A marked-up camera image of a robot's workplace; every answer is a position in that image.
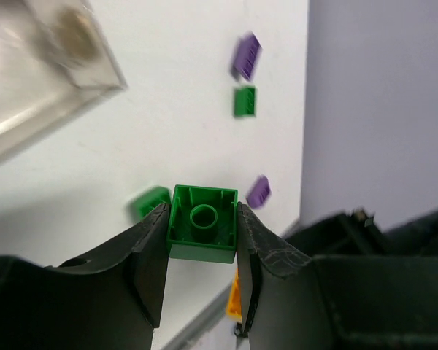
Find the clear tiered plastic organizer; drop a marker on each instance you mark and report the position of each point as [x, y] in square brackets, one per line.
[55, 63]

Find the purple lego brick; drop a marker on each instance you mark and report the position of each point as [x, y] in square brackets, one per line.
[246, 54]
[259, 193]

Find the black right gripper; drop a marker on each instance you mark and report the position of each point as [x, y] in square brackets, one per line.
[356, 233]

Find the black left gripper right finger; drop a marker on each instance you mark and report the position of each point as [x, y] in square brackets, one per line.
[332, 301]

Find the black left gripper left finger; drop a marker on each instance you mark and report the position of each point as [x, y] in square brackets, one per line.
[107, 298]

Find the green small lego brick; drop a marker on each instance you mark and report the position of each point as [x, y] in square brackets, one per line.
[203, 224]

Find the aluminium table rail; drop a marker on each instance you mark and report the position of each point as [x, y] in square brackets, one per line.
[211, 329]

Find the yellow long lego brick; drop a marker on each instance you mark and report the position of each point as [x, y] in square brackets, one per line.
[233, 306]

